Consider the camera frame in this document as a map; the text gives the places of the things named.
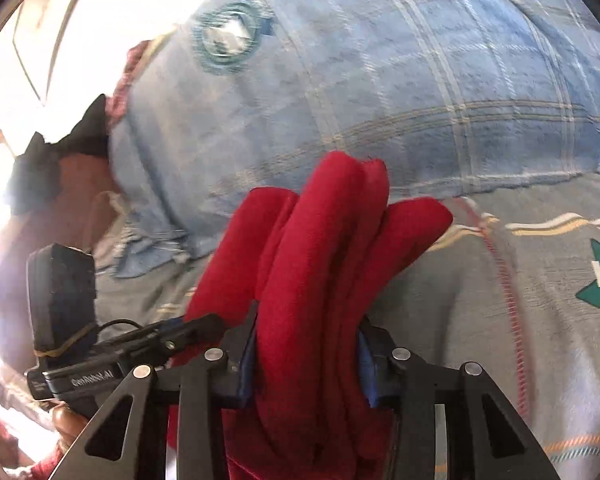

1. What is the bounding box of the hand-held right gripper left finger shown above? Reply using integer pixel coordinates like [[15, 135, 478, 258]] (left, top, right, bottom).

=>
[[54, 300, 260, 480]]

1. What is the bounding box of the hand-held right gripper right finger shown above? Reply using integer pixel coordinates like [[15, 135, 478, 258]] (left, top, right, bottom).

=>
[[356, 324, 562, 480]]

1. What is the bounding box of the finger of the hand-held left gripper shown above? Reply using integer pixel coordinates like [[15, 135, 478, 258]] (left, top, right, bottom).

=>
[[167, 312, 227, 350]]

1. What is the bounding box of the red fleece garment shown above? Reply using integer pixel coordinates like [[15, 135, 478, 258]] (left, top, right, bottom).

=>
[[166, 150, 455, 480]]

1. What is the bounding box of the person's left hand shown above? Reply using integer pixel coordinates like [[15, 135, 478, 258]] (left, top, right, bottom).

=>
[[49, 404, 90, 455]]

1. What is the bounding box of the brown wooden headboard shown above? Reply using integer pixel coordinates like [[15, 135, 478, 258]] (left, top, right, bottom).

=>
[[50, 152, 131, 266]]

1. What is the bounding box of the grey printed bed sheet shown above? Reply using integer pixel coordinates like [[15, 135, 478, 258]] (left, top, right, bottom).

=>
[[92, 170, 600, 480]]

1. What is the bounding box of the dark cloth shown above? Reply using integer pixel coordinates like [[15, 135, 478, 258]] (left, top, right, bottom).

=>
[[12, 94, 113, 215]]

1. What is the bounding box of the pink cloth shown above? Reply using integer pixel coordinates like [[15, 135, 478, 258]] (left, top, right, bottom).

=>
[[104, 41, 150, 122]]

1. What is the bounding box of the large blue plaid pillow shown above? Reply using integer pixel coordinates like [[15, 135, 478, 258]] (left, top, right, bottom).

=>
[[107, 0, 600, 281]]

